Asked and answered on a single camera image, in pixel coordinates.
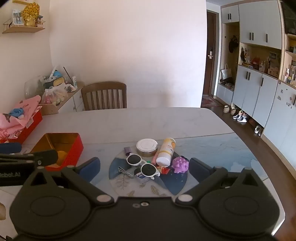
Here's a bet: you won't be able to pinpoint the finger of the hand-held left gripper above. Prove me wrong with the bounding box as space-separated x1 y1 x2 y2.
0 149 58 166
0 143 22 154

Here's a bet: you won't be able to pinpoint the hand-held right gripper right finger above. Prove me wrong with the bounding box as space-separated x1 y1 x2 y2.
175 158 266 205

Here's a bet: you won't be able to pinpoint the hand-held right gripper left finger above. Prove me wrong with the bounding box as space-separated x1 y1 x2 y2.
22 157 115 205

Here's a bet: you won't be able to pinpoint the purple spiky ball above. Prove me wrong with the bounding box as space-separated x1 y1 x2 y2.
172 156 190 174

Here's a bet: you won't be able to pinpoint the red tin box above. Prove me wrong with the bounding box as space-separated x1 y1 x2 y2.
30 133 84 172

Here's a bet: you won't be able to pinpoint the yellow white bottle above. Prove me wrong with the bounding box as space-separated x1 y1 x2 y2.
156 138 176 167

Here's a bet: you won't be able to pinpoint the small blue labelled packet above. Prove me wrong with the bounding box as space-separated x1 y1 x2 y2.
134 168 149 184

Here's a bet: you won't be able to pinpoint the white round sunglasses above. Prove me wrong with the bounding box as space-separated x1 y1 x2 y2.
126 153 161 182

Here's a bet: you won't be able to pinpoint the orange fruit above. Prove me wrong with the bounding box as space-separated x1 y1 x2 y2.
56 151 68 165

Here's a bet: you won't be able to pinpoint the large red box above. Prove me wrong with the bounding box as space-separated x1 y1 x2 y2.
0 110 43 144

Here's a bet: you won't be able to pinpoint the blue soft toy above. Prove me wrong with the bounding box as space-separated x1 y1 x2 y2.
9 108 25 119

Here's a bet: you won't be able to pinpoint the metal hair clip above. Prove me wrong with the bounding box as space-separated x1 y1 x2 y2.
118 166 134 179

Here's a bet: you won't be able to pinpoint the pink printed cloth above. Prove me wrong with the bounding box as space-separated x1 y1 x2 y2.
0 96 42 140

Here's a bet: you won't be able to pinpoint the round blue white placemat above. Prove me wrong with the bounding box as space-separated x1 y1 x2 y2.
109 148 189 197

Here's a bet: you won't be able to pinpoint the white sideboard cabinet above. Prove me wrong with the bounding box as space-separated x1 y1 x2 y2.
40 81 85 116

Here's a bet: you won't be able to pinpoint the clear plastic bag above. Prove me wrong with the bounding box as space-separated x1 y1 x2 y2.
42 83 69 105

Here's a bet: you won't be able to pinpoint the clear glass jar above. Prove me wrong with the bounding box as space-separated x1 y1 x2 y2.
24 76 44 99

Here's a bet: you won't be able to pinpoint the patterned rug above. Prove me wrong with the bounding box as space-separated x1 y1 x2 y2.
200 95 224 108

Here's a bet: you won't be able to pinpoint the yellow box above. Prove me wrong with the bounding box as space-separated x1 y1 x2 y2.
53 77 66 89

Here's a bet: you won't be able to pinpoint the wooden chair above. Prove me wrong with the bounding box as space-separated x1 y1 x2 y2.
81 81 127 111

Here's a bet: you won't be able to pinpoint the white tote bag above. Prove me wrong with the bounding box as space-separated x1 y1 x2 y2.
221 63 233 80

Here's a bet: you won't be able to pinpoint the dark figurine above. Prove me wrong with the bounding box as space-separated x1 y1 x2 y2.
240 47 248 66

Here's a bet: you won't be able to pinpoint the small wooden box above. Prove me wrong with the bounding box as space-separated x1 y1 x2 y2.
268 66 280 78

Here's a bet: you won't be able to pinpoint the black hanging bag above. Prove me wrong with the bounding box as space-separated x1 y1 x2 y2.
229 36 239 53

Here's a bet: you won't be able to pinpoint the gold ornament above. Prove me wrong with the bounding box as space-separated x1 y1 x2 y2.
22 2 40 27

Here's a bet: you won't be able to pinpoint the dark brown door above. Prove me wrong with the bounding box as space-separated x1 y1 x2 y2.
202 10 218 96

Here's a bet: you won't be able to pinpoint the white wardrobe cabinet unit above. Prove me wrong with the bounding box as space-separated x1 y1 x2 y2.
216 0 296 161

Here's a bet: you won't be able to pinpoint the wooden wall shelf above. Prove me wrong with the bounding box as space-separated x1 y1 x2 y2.
2 19 46 34

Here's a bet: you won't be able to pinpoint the photo frame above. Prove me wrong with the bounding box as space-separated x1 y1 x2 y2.
12 9 24 25

